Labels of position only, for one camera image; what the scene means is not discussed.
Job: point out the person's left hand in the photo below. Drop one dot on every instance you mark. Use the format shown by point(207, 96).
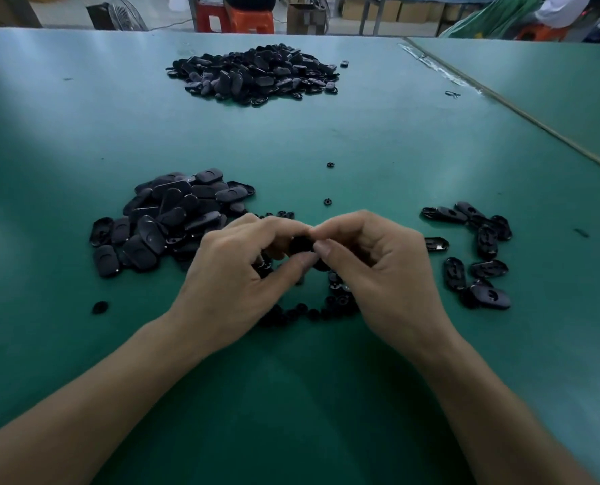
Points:
point(224, 288)

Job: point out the person's right hand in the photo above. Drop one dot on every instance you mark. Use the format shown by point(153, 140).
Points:
point(401, 288)

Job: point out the pile of small black buttons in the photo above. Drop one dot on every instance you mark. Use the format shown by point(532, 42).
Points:
point(335, 298)

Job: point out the pile of black oval shells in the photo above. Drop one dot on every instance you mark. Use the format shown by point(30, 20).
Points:
point(482, 242)

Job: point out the person's left forearm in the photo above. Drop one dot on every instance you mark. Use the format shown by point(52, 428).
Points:
point(83, 424)

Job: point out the person's right forearm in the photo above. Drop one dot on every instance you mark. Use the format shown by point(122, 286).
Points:
point(502, 429)

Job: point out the small black plastic scrap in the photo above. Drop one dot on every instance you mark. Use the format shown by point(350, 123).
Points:
point(452, 94)

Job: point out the red plastic stool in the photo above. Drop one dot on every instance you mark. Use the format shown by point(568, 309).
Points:
point(250, 19)
point(541, 33)
point(211, 15)

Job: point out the green striped bag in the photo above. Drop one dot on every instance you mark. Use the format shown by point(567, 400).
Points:
point(492, 20)

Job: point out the small open cardboard box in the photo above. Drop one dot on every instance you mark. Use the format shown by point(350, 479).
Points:
point(307, 17)

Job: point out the grey floor fan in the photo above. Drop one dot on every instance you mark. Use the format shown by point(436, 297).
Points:
point(116, 13)

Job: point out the large brown cardboard box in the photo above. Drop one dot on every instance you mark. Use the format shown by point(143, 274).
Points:
point(7, 10)

